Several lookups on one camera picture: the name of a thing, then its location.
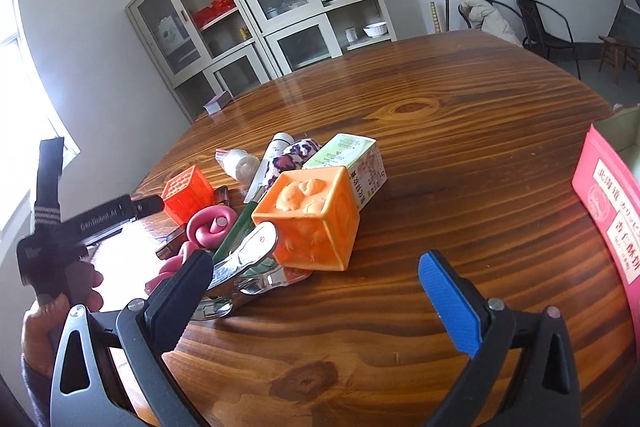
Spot beige puffer jacket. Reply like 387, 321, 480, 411
459, 0, 521, 46

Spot leopard print plush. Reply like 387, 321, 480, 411
263, 138, 322, 188

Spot red packaged goods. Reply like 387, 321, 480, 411
191, 0, 240, 28

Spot grey cabinet with red goods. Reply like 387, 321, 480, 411
125, 0, 281, 124

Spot black metal chair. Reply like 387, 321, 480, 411
516, 0, 583, 80

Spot yellow-green carton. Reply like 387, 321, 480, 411
301, 133, 388, 212

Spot pink foam twist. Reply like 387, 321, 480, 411
145, 205, 237, 297

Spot dark green tube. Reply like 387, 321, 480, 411
212, 192, 268, 264

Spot small wooden stool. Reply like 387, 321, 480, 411
622, 47, 640, 82
597, 35, 632, 84

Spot person's left forearm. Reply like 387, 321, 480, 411
20, 354, 53, 427

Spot black chair with jacket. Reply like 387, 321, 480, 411
457, 0, 523, 48

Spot orange embossed animal cube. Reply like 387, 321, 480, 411
251, 165, 361, 273

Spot grey stairs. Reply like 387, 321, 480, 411
612, 2, 640, 48

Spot bright window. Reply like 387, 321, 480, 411
0, 0, 81, 233

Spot white squeeze tube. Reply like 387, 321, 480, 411
245, 133, 296, 204

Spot white printed box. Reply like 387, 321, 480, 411
156, 18, 187, 52

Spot plastic bag with white roll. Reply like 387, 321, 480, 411
215, 148, 261, 184

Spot orange grid cube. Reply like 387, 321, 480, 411
161, 165, 213, 225

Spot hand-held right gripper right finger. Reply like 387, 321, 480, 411
418, 249, 586, 427

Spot metal nail clipper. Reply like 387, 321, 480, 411
191, 222, 313, 322

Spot beaded wooden stick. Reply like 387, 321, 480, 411
429, 1, 445, 36

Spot deck of cards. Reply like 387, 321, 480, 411
203, 91, 235, 114

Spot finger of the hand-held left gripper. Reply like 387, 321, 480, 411
131, 195, 166, 218

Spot pink cardboard box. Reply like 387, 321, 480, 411
571, 106, 640, 308

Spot person's left hand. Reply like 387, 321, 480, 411
22, 263, 103, 378

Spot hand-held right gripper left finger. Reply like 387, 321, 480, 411
49, 250, 215, 427

